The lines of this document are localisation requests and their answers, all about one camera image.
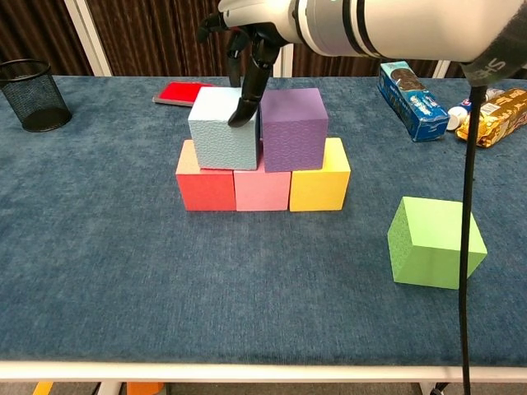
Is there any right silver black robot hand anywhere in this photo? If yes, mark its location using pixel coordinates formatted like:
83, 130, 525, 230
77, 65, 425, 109
196, 0, 298, 128

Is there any purple cube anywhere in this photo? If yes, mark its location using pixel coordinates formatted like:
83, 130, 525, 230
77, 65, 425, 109
259, 87, 329, 173

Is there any light blue cube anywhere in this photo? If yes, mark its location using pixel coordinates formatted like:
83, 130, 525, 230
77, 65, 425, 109
187, 86, 263, 171

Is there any red-orange cube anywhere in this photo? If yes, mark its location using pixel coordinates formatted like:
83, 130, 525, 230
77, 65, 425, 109
175, 139, 237, 212

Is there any yellow cube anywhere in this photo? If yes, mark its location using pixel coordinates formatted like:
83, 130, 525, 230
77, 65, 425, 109
288, 137, 352, 213

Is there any green cube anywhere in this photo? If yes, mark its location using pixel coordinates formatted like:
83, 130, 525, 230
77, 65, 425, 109
386, 196, 488, 290

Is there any pink cube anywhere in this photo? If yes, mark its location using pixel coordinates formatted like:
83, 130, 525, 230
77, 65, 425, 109
233, 167, 291, 213

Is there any red ink pad case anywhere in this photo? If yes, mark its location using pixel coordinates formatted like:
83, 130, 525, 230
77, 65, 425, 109
152, 81, 216, 109

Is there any blue cookie box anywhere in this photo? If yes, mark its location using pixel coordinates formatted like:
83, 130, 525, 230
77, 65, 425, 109
377, 61, 450, 143

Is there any white blue toothpaste tube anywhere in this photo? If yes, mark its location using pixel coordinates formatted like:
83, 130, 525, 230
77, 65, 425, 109
446, 86, 506, 132

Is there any black mesh pen cup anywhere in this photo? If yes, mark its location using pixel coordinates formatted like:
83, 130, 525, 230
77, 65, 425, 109
0, 59, 72, 133

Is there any gold foil snack pack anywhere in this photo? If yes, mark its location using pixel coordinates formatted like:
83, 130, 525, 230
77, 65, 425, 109
455, 87, 527, 149

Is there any blue table cloth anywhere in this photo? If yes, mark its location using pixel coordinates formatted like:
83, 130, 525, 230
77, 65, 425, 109
0, 75, 527, 367

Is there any orange floor object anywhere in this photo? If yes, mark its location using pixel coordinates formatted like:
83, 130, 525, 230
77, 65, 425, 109
126, 381, 164, 395

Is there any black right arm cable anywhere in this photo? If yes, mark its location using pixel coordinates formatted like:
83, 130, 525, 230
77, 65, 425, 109
458, 61, 483, 395

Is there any white table frame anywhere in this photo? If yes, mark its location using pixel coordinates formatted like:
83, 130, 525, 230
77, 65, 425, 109
0, 360, 527, 395

